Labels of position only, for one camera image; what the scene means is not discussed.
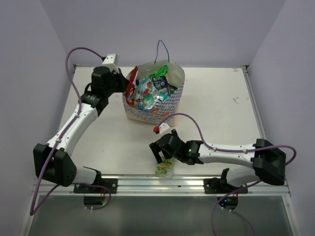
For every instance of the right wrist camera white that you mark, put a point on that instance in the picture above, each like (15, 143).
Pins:
(162, 129)

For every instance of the checkered paper bag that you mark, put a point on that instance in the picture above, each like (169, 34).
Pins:
(176, 80)

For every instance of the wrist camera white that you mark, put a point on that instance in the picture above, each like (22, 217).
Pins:
(110, 61)
(162, 129)

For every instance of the blue snack packet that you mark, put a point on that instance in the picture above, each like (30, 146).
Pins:
(161, 84)

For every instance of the green Chuba cassava chips bag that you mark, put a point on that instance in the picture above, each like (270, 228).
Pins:
(161, 72)

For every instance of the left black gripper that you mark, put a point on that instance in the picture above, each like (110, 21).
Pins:
(123, 82)

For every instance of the small yellow-green candy packet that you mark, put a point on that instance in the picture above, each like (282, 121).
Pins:
(165, 169)

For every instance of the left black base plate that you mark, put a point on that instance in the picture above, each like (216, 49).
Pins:
(101, 186)

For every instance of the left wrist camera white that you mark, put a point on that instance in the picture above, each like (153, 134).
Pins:
(110, 61)

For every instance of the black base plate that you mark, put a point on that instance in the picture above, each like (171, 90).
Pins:
(101, 186)
(217, 186)

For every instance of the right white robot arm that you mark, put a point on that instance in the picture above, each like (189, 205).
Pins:
(260, 161)

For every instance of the red Chuba chips bag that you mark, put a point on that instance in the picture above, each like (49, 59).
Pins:
(131, 86)

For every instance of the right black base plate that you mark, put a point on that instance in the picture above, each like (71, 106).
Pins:
(217, 186)

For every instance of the aluminium mounting rail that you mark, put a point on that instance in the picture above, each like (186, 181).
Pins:
(179, 185)

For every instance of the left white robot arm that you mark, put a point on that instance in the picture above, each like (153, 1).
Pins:
(52, 160)

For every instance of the Fox's candy packet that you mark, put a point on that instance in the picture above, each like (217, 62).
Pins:
(146, 95)

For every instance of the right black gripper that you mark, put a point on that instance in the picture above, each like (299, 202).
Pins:
(156, 150)

